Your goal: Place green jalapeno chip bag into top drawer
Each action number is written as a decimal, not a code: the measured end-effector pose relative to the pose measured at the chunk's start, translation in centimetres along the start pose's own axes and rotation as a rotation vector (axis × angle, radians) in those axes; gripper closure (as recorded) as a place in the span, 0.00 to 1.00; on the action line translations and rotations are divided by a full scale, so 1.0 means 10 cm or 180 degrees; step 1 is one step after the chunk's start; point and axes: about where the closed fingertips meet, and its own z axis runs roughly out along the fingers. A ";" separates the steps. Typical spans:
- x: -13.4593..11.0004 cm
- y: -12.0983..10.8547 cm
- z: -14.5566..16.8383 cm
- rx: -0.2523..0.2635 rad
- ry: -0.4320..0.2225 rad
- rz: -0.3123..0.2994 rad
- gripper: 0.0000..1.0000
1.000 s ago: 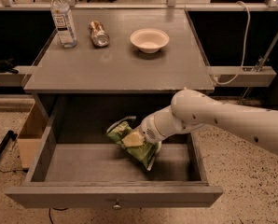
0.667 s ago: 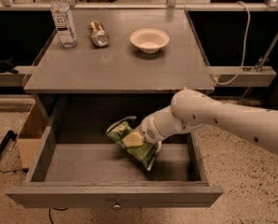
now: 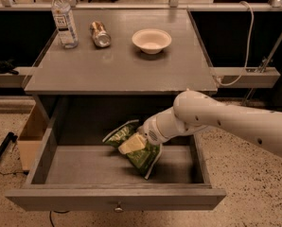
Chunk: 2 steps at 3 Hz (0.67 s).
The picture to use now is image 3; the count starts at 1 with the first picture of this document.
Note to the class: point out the metal drawer knob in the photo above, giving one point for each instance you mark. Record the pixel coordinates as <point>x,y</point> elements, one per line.
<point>118,209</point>

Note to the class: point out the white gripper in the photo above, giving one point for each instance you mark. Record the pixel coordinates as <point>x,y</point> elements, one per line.
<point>149,129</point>

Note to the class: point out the metal can lying down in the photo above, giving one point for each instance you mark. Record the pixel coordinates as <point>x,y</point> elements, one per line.
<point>99,34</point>

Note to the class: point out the green jalapeno chip bag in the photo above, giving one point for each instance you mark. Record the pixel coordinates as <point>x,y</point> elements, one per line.
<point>144,159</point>

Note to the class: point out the black object on rail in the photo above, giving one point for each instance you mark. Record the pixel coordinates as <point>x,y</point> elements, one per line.
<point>7,67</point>

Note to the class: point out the black pole on floor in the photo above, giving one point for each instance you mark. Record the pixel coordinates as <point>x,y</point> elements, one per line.
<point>10,138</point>

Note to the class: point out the white paper bowl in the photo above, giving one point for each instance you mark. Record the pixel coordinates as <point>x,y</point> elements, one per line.
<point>151,41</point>

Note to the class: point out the grey wooden cabinet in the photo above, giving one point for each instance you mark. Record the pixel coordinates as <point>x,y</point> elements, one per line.
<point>103,112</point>

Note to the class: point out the cardboard box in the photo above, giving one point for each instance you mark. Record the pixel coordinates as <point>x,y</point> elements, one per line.
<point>30,138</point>

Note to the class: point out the clear plastic water bottle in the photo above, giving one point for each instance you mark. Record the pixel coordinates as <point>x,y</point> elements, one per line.
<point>65,24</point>

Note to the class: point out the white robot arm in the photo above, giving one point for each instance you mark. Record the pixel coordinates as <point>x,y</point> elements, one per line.
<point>192,111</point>

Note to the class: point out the open grey top drawer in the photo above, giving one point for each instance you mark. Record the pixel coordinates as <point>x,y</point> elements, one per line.
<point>75,171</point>

